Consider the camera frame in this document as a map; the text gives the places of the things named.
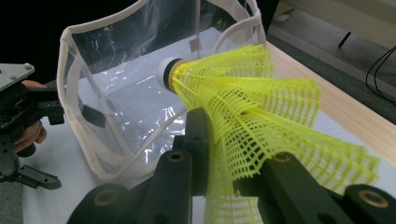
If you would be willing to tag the wooden table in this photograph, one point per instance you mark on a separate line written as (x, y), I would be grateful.
(342, 109)

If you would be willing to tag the yellow shuttlecock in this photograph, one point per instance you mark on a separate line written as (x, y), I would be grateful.
(280, 140)
(224, 67)
(280, 96)

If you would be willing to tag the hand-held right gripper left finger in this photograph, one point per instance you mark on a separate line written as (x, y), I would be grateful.
(197, 140)

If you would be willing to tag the clear plastic bag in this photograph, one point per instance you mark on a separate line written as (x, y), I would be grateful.
(130, 93)

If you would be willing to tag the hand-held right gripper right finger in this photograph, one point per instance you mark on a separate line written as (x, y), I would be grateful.
(280, 177)

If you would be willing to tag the white table cover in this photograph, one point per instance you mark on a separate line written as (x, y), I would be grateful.
(62, 199)

